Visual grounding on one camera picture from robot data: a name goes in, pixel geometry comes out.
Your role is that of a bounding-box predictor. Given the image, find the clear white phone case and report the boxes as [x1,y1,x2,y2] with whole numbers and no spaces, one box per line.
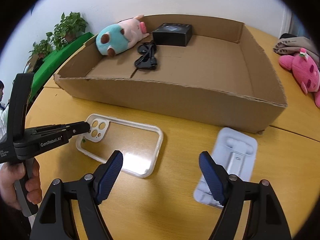
[76,114,164,178]

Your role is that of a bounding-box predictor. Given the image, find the white plastic packaging tray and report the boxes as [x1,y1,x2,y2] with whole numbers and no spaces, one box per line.
[193,127,258,209]

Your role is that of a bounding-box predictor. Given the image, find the pig plush toy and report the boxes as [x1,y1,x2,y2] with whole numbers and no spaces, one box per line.
[95,15,149,57]

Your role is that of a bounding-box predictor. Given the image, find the black sunglasses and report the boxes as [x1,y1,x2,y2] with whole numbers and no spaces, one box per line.
[134,40,157,70]

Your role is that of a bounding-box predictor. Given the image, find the black charger box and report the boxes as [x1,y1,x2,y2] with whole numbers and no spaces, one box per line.
[152,23,193,47]

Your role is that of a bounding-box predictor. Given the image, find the brown cardboard box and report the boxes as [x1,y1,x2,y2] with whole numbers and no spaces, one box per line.
[54,14,287,133]

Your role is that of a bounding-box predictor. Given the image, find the person's left hand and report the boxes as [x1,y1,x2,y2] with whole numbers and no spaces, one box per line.
[1,159,42,210]

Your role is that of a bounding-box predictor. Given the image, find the person in white coat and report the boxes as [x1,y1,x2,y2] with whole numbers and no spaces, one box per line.
[0,81,9,139]

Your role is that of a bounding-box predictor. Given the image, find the green cloth side table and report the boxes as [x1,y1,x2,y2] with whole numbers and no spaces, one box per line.
[30,32,93,99]

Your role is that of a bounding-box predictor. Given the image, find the potted green plant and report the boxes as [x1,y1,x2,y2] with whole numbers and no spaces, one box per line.
[29,38,53,59]
[46,11,88,51]

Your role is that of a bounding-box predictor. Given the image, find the pink plush toy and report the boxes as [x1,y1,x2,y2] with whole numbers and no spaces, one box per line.
[279,48,319,108]

